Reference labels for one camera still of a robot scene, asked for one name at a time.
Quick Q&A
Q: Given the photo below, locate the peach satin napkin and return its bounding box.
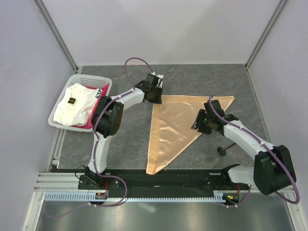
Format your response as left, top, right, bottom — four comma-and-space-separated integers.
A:
145, 94, 235, 176

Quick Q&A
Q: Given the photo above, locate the black spoon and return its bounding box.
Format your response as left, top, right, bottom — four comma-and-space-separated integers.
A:
217, 143, 236, 156

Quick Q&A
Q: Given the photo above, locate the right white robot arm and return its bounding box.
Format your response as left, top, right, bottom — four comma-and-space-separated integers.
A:
192, 100, 296, 195

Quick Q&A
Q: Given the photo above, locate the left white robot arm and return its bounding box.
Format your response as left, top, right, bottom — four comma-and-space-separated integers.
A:
85, 73, 163, 189

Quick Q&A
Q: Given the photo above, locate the pink cloth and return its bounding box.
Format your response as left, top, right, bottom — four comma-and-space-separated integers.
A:
72, 84, 111, 129

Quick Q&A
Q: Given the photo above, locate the white plastic basket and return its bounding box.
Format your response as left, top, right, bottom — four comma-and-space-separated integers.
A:
48, 74, 112, 132

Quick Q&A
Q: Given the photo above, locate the white cloth with logo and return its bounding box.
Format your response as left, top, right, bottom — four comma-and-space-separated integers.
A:
53, 83, 100, 127

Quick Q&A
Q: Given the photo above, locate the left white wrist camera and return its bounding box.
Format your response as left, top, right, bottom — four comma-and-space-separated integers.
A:
155, 75, 164, 89

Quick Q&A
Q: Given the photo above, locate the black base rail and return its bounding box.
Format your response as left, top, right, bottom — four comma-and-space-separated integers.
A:
77, 168, 250, 200

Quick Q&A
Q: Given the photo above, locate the light blue cable duct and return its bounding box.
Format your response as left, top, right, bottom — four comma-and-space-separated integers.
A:
44, 192, 226, 203

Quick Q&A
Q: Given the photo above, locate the left aluminium frame post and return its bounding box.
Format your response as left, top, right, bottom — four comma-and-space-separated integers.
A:
34, 0, 79, 74

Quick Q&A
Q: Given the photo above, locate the aluminium frame post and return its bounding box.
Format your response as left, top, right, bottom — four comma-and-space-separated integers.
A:
244, 0, 288, 70
34, 0, 79, 74

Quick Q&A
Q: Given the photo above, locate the right aluminium frame post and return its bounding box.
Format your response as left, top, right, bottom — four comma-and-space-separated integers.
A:
244, 0, 288, 70

